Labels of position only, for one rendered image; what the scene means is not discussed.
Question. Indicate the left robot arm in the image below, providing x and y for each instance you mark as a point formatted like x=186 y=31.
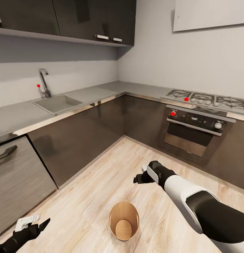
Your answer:
x=23 y=232

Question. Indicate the dishwasher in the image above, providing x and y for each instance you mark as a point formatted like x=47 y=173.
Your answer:
x=24 y=181

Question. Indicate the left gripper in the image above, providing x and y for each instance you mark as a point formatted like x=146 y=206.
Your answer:
x=30 y=233

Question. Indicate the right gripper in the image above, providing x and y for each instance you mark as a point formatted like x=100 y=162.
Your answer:
x=141 y=179

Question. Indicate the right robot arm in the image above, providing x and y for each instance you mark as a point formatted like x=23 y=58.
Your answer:
x=202 y=209

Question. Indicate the trash can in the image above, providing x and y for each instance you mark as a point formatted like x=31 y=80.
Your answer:
x=124 y=220

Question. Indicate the burner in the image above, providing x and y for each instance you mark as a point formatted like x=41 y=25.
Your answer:
x=204 y=99

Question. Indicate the drop in sink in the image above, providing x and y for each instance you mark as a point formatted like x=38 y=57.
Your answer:
x=61 y=103

